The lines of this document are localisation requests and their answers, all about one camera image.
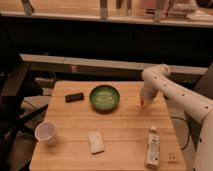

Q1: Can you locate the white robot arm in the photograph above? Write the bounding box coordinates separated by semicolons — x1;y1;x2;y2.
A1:
140;64;213;171

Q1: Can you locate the white sponge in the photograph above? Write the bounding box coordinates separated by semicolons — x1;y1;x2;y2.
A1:
88;131;104;154

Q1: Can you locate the green bowl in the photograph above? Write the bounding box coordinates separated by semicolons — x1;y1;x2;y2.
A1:
89;85;120;112

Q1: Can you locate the white plastic bottle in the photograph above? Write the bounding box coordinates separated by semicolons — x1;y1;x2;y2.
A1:
145;126;160;169

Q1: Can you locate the black rectangular block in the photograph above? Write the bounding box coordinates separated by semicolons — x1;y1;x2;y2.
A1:
65;93;84;103

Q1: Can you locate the white paper cup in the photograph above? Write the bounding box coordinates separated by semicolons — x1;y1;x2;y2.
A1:
35;121;58;145

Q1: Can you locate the black chair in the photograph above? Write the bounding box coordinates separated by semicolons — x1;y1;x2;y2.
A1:
0;61;49;153

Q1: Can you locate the black cable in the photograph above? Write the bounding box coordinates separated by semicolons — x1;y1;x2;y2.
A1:
172;115;191;151

